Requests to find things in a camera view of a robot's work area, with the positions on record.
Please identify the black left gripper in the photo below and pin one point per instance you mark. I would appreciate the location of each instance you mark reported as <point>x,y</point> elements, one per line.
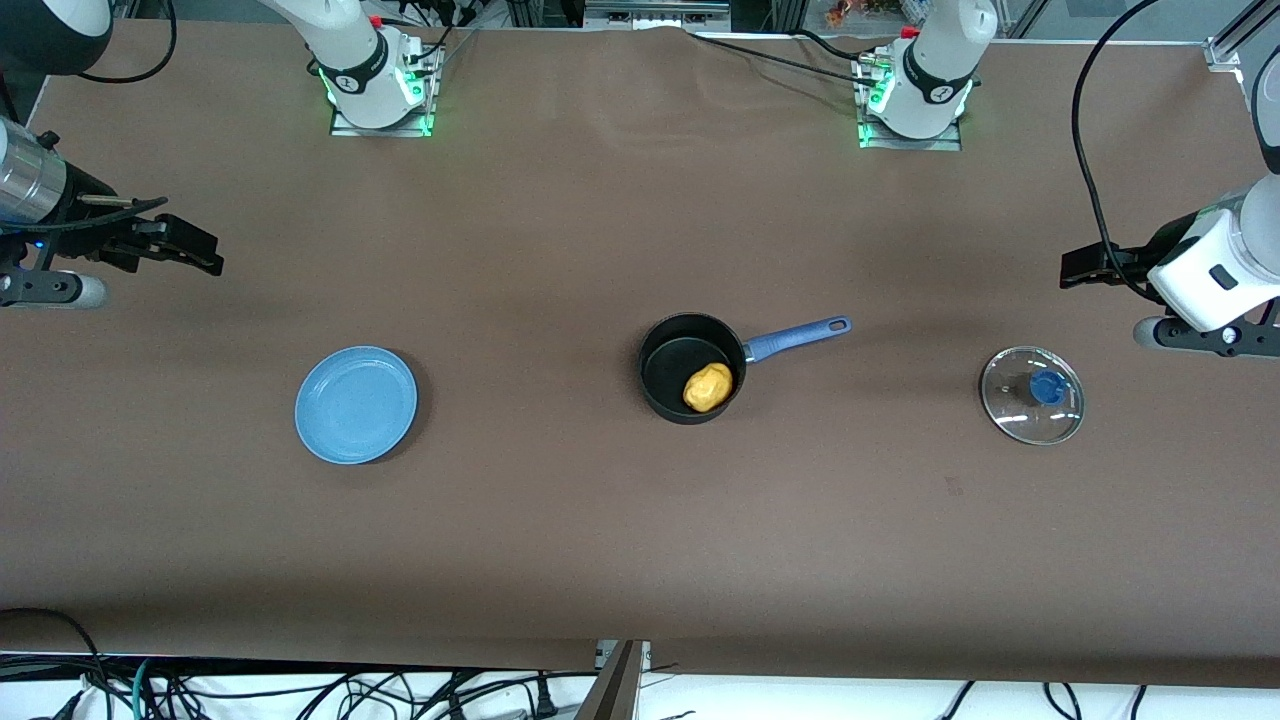
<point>1168,243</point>

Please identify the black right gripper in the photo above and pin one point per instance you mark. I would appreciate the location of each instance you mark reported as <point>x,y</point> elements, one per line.
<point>92,230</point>

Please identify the glass lid with blue knob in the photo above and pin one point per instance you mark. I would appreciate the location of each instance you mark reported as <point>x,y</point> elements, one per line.
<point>1047,387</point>

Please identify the yellow potato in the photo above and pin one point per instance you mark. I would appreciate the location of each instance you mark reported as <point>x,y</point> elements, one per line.
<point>708,388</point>

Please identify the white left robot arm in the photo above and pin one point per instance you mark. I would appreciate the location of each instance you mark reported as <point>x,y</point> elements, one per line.
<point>940,60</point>

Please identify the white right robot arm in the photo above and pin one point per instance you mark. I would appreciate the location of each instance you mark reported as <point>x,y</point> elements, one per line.
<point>350,50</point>

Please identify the blue round plate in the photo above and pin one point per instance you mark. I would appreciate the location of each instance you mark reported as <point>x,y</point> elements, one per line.
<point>350,400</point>

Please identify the colourful small object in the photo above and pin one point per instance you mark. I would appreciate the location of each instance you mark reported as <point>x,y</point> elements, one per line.
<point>850,12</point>

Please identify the brown table cover sheet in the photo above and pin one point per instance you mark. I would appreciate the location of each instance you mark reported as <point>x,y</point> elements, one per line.
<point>640,250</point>

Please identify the aluminium table beam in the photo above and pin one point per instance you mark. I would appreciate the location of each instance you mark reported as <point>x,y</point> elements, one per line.
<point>615,690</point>

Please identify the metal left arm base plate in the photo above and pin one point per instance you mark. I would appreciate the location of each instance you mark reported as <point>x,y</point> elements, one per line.
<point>950,142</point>

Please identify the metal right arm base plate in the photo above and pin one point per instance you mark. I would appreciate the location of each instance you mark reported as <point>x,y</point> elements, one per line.
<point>345,126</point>

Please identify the metal corner bracket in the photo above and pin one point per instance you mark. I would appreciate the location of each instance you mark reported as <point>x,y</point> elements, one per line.
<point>1222,52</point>

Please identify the aluminium frame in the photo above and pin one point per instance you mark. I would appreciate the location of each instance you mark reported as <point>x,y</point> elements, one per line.
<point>655,12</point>

